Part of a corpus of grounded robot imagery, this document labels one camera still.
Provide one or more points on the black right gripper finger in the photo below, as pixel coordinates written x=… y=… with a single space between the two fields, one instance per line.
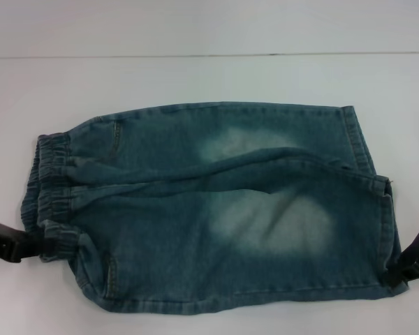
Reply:
x=415 y=261

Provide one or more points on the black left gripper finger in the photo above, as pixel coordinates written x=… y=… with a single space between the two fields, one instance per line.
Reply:
x=1 y=233
x=14 y=251

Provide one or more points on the blue denim shorts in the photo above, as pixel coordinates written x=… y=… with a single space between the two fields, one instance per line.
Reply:
x=195 y=216

